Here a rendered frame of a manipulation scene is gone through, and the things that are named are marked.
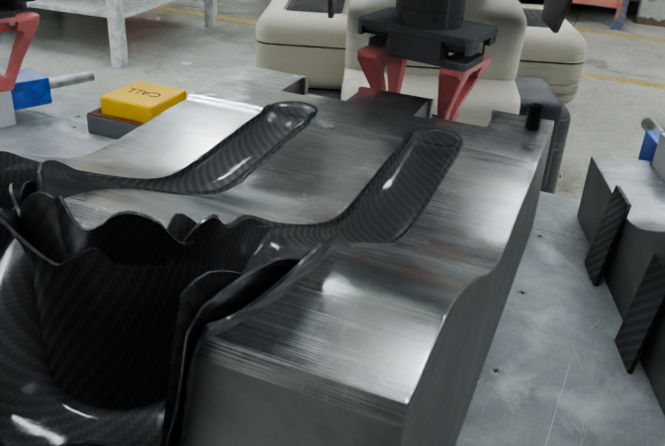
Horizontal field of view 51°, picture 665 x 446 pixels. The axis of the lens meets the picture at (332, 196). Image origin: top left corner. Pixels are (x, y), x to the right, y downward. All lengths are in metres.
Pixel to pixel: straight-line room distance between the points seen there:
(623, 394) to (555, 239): 0.17
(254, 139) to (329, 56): 0.69
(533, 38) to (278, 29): 0.41
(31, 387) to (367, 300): 0.14
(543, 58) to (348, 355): 1.01
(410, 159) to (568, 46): 0.76
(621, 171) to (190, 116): 0.32
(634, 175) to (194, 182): 0.32
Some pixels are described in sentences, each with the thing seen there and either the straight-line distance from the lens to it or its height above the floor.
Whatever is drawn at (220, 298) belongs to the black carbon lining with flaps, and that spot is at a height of 0.95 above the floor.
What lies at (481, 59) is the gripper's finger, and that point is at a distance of 0.60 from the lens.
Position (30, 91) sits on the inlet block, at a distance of 0.76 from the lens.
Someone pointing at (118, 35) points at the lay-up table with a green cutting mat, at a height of 0.17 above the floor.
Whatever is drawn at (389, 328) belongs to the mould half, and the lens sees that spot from 0.22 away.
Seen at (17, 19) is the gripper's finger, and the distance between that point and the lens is 0.71.
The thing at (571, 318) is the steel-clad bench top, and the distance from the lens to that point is 0.48.
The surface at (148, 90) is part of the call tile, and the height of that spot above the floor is 0.84.
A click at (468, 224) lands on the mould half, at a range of 0.39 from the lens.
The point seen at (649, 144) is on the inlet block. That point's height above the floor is 0.86.
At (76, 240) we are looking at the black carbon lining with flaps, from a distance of 0.24.
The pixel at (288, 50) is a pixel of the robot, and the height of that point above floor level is 0.76.
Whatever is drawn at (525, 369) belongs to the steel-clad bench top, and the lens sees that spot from 0.43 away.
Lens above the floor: 1.07
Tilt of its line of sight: 27 degrees down
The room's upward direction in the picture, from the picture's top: 3 degrees clockwise
